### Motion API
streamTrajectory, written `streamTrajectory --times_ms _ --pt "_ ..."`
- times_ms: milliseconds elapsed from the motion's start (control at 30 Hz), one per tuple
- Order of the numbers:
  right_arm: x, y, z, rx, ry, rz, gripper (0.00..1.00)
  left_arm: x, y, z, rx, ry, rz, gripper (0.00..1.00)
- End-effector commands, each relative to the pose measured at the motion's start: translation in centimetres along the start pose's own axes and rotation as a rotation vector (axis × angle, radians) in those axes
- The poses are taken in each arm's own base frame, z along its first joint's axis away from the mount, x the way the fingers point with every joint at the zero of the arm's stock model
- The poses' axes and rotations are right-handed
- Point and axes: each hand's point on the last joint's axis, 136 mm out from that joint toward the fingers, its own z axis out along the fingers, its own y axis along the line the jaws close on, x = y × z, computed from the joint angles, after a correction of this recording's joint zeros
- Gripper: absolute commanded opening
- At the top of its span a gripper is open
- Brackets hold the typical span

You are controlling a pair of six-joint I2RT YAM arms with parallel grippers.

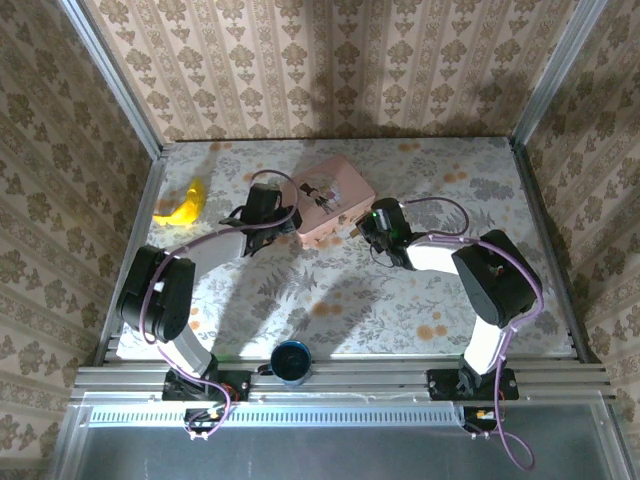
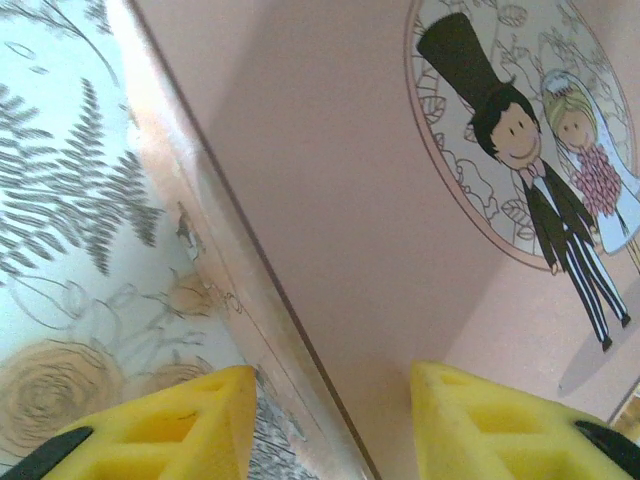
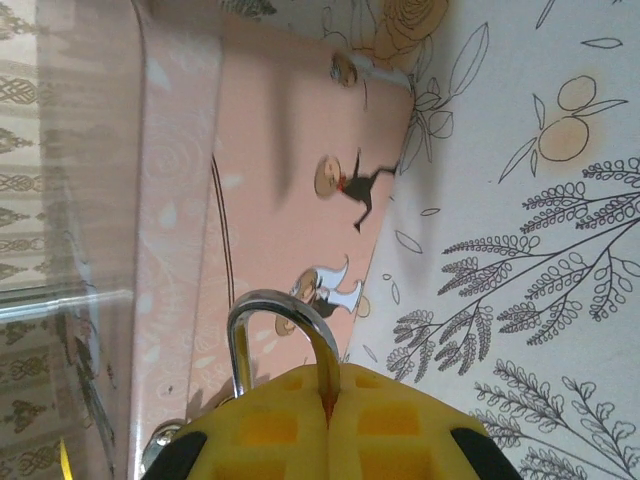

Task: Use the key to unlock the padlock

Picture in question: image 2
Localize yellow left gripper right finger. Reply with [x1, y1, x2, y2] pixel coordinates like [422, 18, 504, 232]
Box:
[408, 359, 640, 480]

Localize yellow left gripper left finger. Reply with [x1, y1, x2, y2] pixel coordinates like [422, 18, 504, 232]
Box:
[0, 363, 260, 480]

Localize pink box with wedding couple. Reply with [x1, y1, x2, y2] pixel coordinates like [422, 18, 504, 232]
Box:
[104, 0, 640, 480]

